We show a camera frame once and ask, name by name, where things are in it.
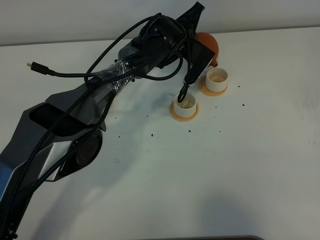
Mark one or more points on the far white teacup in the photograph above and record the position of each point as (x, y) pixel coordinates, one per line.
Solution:
(216, 80)

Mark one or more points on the near orange cup coaster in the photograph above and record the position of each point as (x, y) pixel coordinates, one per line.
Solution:
(183, 114)

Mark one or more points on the near white teacup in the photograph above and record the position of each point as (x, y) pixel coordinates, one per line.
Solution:
(187, 102)

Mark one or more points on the brown clay teapot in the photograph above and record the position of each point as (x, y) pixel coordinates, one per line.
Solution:
(210, 42)

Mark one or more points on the far orange cup coaster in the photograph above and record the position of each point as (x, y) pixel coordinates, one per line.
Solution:
(206, 91)

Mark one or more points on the white teacup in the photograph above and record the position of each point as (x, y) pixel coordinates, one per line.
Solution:
(187, 102)
(216, 80)

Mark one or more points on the beige round teapot coaster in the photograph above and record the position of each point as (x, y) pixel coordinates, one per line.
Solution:
(114, 104)

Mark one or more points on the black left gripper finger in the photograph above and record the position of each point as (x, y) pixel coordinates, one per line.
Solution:
(190, 19)

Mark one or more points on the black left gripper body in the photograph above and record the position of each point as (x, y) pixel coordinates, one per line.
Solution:
(161, 34)

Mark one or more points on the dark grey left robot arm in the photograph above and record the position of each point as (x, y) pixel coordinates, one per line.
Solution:
(64, 133)

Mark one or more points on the orange cup coaster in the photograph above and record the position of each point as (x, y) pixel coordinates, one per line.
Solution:
(206, 91)
(183, 114)

